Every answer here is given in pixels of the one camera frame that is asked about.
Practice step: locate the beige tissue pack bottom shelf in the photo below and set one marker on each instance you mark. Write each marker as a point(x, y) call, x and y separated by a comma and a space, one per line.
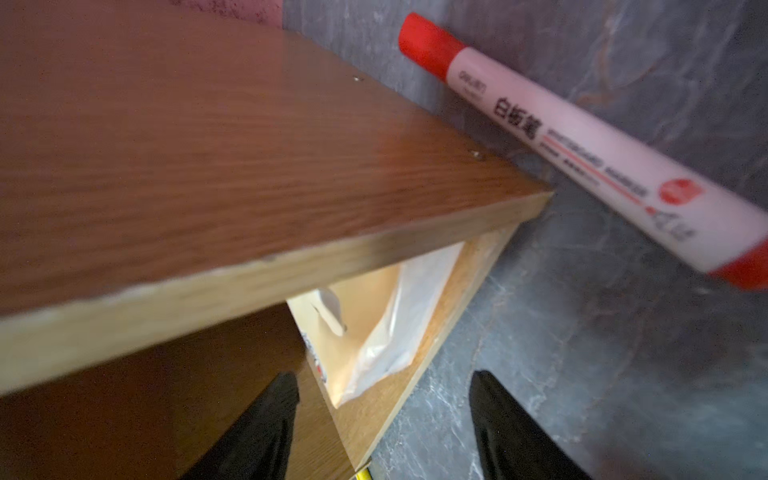
point(361, 330)

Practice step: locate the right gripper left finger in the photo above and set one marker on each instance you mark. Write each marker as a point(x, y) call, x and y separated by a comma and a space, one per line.
point(257, 445)

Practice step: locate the wooden three-tier shelf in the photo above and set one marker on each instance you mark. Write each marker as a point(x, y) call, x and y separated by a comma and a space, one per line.
point(169, 179)

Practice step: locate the yellow marker pen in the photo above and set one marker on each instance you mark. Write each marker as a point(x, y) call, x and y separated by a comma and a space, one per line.
point(363, 475)

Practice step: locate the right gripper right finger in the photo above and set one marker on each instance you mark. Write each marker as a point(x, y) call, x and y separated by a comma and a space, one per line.
point(510, 444)

